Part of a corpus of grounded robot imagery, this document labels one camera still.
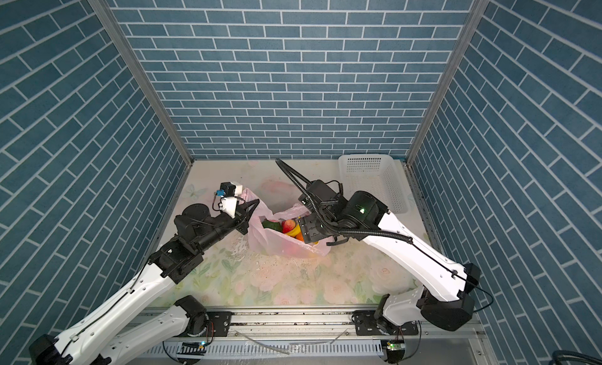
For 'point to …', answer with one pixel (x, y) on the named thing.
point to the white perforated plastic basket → (377, 174)
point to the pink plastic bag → (269, 242)
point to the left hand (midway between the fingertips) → (264, 203)
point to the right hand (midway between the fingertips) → (313, 227)
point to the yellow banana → (295, 231)
